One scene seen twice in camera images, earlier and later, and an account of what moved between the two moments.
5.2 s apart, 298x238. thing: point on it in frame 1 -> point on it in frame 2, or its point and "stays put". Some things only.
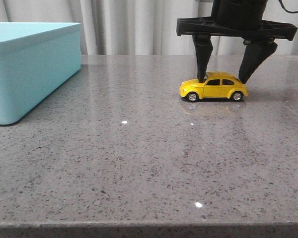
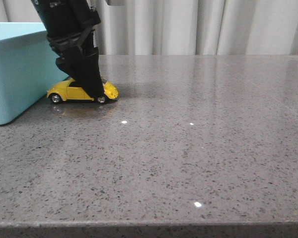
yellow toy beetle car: x=216 y=85 -> x=70 y=89
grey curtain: x=146 y=27 stays put
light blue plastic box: x=28 y=61 stays put
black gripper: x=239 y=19 -> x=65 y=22
